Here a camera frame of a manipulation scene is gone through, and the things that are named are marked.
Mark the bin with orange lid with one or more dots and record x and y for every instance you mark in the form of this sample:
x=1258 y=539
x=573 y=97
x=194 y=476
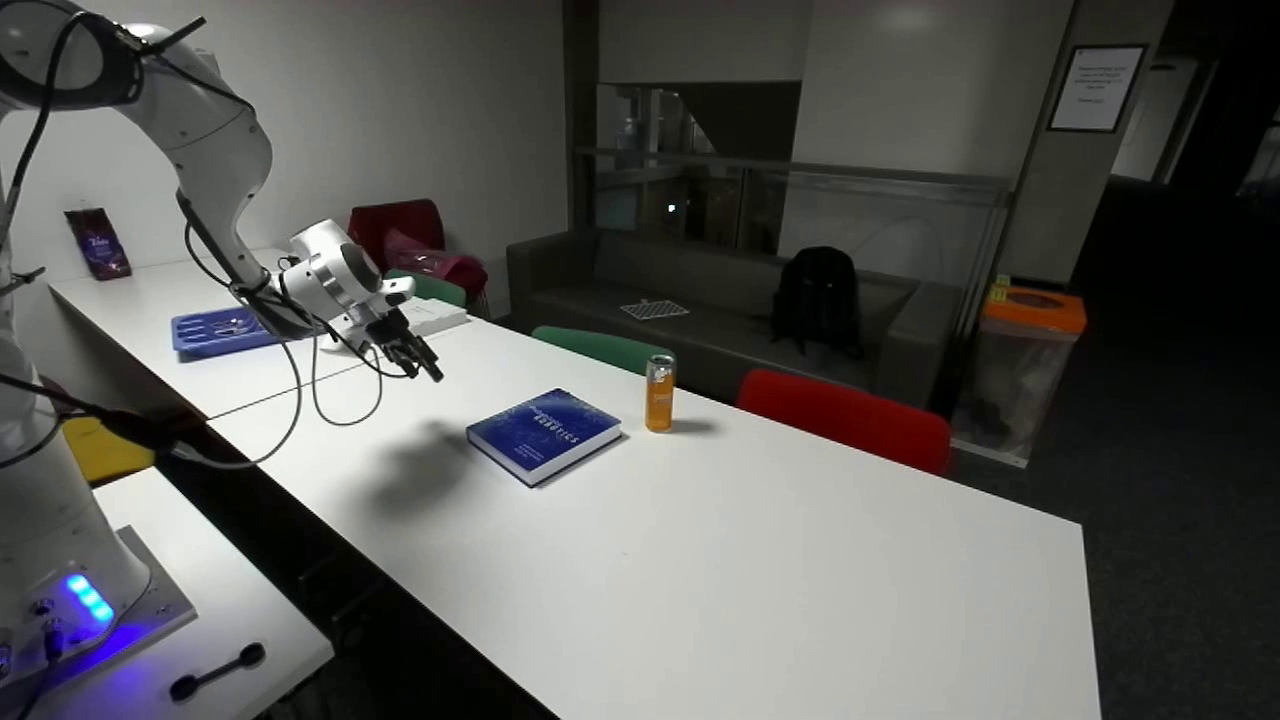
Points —
x=1021 y=363

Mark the green chair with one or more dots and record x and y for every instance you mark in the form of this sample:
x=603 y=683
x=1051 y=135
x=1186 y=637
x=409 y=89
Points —
x=603 y=345
x=437 y=285

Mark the black dumbbell-shaped tool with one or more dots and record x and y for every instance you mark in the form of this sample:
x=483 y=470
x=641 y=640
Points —
x=213 y=672

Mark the black backpack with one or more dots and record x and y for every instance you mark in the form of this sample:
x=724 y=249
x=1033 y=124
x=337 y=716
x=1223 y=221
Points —
x=819 y=302

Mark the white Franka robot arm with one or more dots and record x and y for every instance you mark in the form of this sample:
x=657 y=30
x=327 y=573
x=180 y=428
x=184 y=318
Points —
x=203 y=123

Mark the yellow chair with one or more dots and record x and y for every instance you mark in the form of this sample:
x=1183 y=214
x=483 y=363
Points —
x=106 y=451

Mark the tablet with purple screen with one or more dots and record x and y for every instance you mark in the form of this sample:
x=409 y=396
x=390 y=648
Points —
x=99 y=246

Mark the grey sofa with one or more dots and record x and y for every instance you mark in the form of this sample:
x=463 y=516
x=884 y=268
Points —
x=694 y=283

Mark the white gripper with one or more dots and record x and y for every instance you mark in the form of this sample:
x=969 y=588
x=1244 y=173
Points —
x=374 y=320

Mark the magazine with white cover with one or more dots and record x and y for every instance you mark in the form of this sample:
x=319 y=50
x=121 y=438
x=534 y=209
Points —
x=655 y=311

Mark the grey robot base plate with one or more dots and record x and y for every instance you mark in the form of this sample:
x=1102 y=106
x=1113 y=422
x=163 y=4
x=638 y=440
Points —
x=163 y=602

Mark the maroon armchair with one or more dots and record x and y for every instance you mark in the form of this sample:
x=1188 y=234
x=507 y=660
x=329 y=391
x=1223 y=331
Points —
x=403 y=241

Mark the blue plastic tray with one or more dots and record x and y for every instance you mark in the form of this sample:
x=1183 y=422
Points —
x=213 y=331

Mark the glass railing with metal rail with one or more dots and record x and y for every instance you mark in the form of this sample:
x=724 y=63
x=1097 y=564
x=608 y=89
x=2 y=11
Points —
x=800 y=169

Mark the red chair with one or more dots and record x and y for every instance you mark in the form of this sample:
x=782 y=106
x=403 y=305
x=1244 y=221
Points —
x=843 y=418

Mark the white wall notice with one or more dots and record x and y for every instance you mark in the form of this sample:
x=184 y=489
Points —
x=1097 y=89

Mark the orange bottle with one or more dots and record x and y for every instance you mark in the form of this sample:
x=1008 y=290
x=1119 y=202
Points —
x=657 y=394

